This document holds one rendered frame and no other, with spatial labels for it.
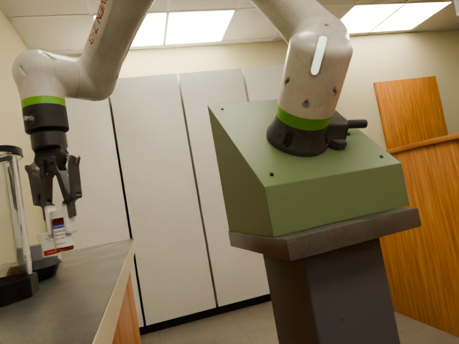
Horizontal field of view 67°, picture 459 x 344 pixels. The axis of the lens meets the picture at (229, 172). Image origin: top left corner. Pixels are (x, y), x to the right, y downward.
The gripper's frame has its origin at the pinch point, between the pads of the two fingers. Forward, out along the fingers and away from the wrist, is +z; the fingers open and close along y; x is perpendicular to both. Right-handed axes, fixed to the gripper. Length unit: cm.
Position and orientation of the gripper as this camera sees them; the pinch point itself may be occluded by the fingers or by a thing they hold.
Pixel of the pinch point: (60, 220)
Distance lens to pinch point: 88.4
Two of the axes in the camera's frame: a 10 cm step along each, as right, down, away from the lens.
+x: 2.2, 0.2, 9.7
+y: 9.6, -1.8, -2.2
